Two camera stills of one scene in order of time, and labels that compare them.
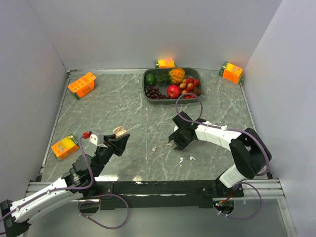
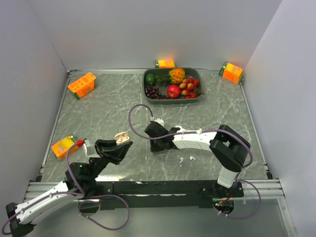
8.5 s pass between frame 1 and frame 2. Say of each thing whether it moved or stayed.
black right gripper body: moved
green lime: stayed
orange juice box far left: stayed
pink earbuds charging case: moved
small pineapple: stayed
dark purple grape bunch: stayed
